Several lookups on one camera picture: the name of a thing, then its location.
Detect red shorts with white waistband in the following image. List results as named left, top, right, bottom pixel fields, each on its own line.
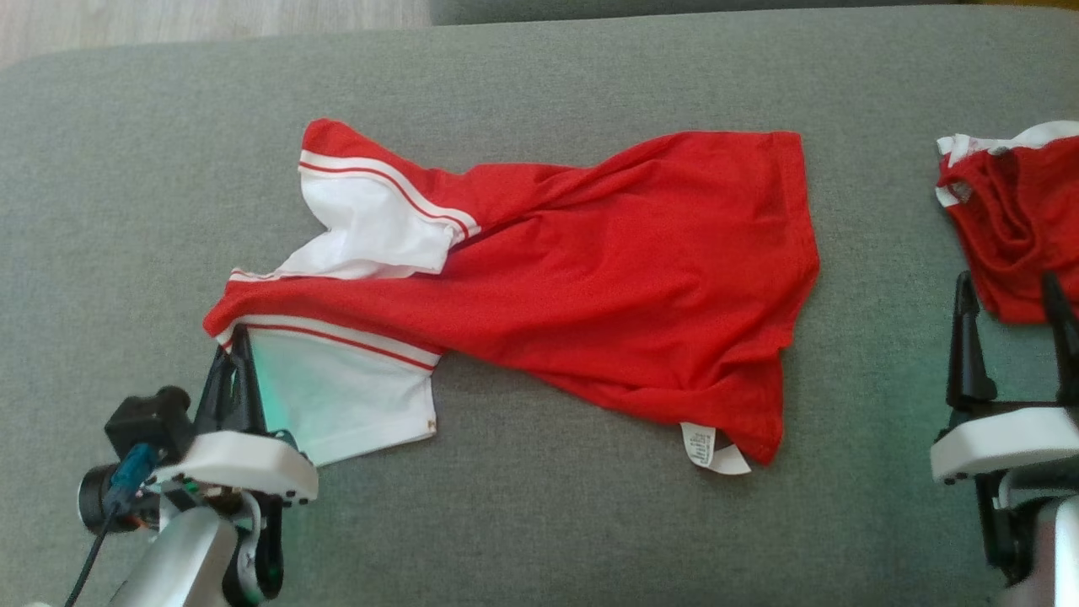
left=934, top=121, right=1079, bottom=325

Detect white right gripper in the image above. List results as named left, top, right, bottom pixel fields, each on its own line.
left=930, top=270, right=1079, bottom=486

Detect red shirt with white sleeves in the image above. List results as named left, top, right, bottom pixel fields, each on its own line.
left=202, top=118, right=821, bottom=475

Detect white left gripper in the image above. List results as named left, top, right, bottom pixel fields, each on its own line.
left=150, top=325, right=319, bottom=507

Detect small grey sofa cushion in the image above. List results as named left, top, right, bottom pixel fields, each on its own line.
left=428, top=0, right=983, bottom=26

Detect left camera cable blue plug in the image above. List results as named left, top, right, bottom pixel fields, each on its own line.
left=63, top=443, right=163, bottom=607

